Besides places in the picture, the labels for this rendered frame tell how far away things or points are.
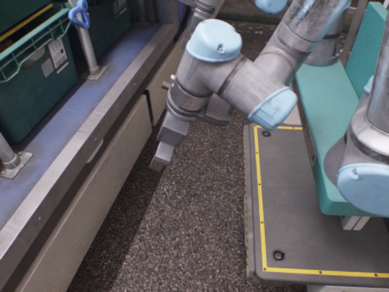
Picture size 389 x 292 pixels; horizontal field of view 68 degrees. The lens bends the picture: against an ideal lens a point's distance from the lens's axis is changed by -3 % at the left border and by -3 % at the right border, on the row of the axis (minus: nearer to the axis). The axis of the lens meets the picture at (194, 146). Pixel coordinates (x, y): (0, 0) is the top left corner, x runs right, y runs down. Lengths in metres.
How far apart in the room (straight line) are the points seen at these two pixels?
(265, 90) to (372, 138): 0.16
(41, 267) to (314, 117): 0.80
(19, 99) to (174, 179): 0.89
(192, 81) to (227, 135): 1.29
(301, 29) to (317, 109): 0.37
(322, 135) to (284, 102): 0.33
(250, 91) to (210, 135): 1.31
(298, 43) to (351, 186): 0.24
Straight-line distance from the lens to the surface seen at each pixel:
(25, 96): 0.94
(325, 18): 0.52
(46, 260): 0.90
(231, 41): 0.46
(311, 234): 1.08
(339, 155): 0.66
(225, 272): 1.31
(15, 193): 0.85
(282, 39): 0.54
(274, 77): 0.48
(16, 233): 0.77
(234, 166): 1.60
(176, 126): 0.55
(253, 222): 1.05
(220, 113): 0.56
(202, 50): 0.45
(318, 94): 0.91
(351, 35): 1.92
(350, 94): 0.95
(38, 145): 0.94
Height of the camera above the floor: 1.23
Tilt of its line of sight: 46 degrees down
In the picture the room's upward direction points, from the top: 2 degrees counter-clockwise
